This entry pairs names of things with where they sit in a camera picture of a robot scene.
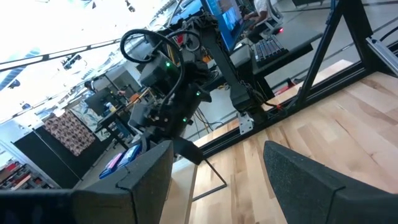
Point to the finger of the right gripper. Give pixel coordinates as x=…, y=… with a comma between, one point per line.
x=189, y=151
x=146, y=144

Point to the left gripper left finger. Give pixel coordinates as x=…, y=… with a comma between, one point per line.
x=93, y=208

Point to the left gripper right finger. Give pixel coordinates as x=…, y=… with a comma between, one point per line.
x=326, y=205

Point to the blue Frosted Flakes cereal box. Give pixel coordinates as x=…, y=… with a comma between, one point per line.
x=130, y=155
x=110, y=166

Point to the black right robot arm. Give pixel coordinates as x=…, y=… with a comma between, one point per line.
x=230, y=77

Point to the storage shelf with boxes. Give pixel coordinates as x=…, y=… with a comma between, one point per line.
x=18, y=177

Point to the black partition panel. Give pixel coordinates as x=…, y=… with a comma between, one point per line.
x=46, y=161

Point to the person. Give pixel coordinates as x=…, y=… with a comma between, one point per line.
x=261, y=6
x=90, y=87

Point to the brown patterned cloth panel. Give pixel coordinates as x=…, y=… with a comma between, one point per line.
x=70, y=133

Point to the computer monitor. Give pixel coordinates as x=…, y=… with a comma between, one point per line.
x=228, y=18

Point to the black overhead light bar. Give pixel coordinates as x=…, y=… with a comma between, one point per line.
x=46, y=57

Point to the backlit computer keyboard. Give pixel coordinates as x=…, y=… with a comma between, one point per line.
x=269, y=49

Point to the black desk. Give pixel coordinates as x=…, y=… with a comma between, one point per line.
x=292, y=53

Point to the silver metal bracket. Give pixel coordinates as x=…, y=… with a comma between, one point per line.
x=246, y=124

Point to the black ceiling camera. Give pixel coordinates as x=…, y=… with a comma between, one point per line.
x=71, y=61

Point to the black aluminium table frame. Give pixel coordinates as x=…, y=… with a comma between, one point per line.
x=326, y=88

